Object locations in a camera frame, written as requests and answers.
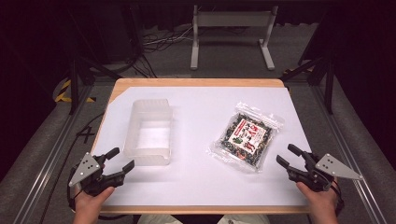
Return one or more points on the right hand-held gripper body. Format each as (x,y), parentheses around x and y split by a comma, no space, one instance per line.
(333,168)

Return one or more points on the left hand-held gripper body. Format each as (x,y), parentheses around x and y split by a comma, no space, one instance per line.
(84,169)

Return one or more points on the clear plastic container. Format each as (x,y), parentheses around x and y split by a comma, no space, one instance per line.
(151,133)

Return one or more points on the clear snack packet red label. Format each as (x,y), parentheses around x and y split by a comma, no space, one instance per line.
(247,137)

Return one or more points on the person's left hand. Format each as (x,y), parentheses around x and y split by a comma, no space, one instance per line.
(88,203)

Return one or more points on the person's right hand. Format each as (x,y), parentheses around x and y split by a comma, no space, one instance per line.
(322,203)

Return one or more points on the white sheet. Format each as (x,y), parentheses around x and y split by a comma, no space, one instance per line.
(193,174)

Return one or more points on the black metal stand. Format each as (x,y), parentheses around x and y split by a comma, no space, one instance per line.
(329,90)
(74,87)

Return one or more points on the yellow black hazard tape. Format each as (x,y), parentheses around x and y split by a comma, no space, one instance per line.
(62,91)

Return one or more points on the wooden table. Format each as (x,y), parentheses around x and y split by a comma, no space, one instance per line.
(199,82)

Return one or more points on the white metal stand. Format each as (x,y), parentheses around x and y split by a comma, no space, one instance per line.
(232,19)

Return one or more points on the aluminium rail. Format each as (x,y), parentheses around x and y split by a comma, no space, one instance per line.
(49,161)
(348,146)

